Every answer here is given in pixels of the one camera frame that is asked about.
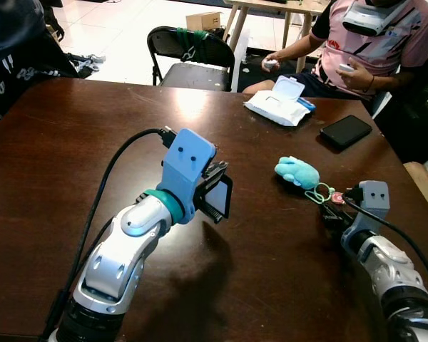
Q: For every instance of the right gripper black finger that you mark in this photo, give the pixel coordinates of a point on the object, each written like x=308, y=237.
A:
x=329, y=207
x=332, y=220

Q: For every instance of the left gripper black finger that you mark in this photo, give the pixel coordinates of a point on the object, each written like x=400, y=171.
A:
x=210, y=214
x=215, y=171

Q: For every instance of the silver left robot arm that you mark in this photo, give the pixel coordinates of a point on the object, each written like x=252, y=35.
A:
x=118, y=263

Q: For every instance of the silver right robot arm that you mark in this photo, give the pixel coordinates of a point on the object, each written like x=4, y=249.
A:
x=389, y=267

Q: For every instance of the flat black wallet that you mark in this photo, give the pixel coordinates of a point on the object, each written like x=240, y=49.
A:
x=346, y=132

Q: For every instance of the tan wooden board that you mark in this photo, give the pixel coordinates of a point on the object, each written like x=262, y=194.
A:
x=421, y=185

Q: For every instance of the white wet wipes pack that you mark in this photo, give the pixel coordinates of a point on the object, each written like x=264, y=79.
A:
x=274, y=107

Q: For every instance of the black folding chair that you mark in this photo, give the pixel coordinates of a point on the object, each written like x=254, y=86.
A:
x=192, y=75

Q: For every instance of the black office chair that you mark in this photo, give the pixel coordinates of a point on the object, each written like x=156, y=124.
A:
x=414, y=121

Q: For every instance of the white hand controller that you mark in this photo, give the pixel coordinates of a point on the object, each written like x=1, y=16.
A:
x=270, y=64
x=346, y=68

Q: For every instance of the dark brown wooden table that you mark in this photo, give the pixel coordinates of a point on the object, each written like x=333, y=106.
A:
x=71, y=142

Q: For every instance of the seated person in pink shirt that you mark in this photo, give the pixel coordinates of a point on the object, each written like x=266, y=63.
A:
x=385, y=57

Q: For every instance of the light wooden table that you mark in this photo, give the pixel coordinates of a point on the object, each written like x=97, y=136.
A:
x=271, y=6

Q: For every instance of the white VR headset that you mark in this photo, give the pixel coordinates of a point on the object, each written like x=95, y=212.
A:
x=371, y=21

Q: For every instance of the person in dark shirt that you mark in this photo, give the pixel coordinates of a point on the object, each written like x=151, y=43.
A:
x=14, y=43

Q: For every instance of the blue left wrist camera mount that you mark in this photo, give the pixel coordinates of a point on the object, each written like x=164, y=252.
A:
x=185, y=160

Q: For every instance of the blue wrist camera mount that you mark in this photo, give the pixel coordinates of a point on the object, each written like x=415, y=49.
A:
x=374, y=199
x=185, y=160

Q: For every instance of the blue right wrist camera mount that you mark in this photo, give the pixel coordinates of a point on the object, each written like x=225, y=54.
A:
x=374, y=199

